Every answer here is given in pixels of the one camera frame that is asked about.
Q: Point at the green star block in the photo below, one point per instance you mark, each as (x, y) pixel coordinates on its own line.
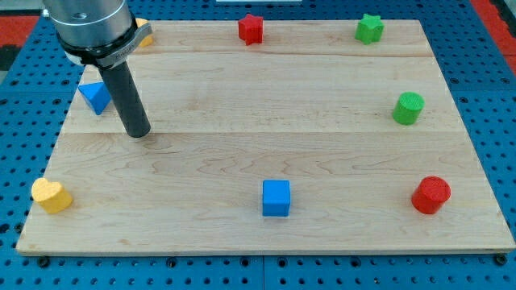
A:
(369, 29)

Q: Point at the yellow heart block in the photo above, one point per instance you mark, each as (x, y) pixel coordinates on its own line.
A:
(50, 195)

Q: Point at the red cylinder block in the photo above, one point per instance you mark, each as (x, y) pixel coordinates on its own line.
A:
(431, 194)

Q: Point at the red star block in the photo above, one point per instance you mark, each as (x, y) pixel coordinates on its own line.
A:
(251, 29)

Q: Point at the wooden board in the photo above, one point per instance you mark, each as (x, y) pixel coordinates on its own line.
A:
(311, 105)

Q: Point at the yellow block behind arm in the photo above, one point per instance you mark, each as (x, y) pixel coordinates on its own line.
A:
(148, 40)

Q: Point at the green cylinder block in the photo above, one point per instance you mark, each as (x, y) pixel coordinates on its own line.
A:
(408, 108)

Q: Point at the blue cube block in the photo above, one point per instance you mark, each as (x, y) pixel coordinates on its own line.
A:
(276, 198)

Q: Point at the blue triangle block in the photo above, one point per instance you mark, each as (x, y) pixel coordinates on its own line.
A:
(96, 96)

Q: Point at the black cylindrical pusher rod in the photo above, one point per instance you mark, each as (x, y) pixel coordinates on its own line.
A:
(121, 86)

